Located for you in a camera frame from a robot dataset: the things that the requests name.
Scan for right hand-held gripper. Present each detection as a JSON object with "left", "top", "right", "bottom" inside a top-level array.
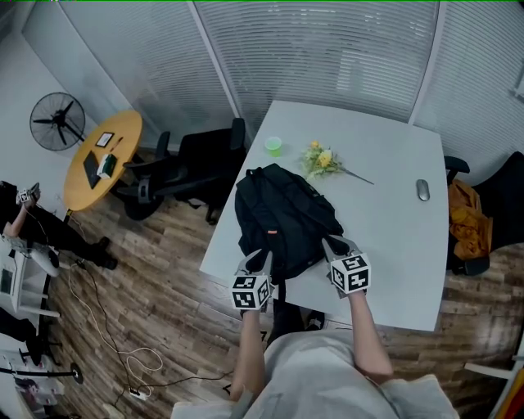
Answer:
[{"left": 321, "top": 235, "right": 372, "bottom": 300}]

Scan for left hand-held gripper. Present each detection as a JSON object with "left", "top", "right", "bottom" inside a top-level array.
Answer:
[{"left": 230, "top": 248, "right": 275, "bottom": 316}]

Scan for black backpack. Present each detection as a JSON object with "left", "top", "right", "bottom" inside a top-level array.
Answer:
[{"left": 234, "top": 162, "right": 352, "bottom": 286}]

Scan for person's right forearm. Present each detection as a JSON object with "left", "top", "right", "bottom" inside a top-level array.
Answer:
[{"left": 347, "top": 289, "right": 395, "bottom": 385}]

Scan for person's left forearm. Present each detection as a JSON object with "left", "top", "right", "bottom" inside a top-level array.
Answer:
[{"left": 228, "top": 307, "right": 268, "bottom": 403}]

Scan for white table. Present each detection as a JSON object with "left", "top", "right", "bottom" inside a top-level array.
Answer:
[{"left": 199, "top": 100, "right": 450, "bottom": 332}]

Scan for person's black trouser leg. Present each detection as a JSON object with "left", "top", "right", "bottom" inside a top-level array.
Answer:
[{"left": 266, "top": 298, "right": 306, "bottom": 345}]

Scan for yellow flower bouquet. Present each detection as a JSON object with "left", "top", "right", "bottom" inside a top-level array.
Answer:
[{"left": 300, "top": 140, "right": 376, "bottom": 186}]

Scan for black office chair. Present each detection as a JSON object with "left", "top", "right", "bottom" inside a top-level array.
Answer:
[
  {"left": 444, "top": 151, "right": 524, "bottom": 277},
  {"left": 112, "top": 130, "right": 190, "bottom": 222},
  {"left": 175, "top": 117, "right": 248, "bottom": 226}
]

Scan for orange jacket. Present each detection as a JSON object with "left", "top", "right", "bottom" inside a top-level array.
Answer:
[{"left": 448, "top": 179, "right": 494, "bottom": 262}]

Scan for person's grey shirt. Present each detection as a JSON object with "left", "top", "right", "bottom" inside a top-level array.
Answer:
[{"left": 169, "top": 329, "right": 462, "bottom": 419}]

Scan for green and white box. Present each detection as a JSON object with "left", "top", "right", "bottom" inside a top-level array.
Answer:
[{"left": 96, "top": 153, "right": 119, "bottom": 180}]

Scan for round wooden side table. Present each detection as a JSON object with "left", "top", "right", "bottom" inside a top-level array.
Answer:
[{"left": 62, "top": 109, "right": 144, "bottom": 214}]

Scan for black notebook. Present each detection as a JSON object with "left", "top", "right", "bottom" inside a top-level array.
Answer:
[{"left": 83, "top": 150, "right": 102, "bottom": 190}]

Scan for white window blinds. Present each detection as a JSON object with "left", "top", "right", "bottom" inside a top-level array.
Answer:
[
  {"left": 61, "top": 0, "right": 241, "bottom": 140},
  {"left": 413, "top": 0, "right": 524, "bottom": 176},
  {"left": 194, "top": 0, "right": 441, "bottom": 124}
]

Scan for black tripod stand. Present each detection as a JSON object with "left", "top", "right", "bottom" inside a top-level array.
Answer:
[{"left": 0, "top": 362, "right": 85, "bottom": 385}]

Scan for white equipment stand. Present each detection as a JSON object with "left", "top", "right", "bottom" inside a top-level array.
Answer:
[{"left": 0, "top": 235, "right": 61, "bottom": 318}]

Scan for black standing fan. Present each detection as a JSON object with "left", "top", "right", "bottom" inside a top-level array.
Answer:
[{"left": 29, "top": 92, "right": 87, "bottom": 153}]

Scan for black cable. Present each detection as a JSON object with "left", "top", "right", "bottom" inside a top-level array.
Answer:
[{"left": 69, "top": 253, "right": 234, "bottom": 406}]

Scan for white cable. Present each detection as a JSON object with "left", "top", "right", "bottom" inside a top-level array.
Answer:
[{"left": 66, "top": 264, "right": 165, "bottom": 397}]

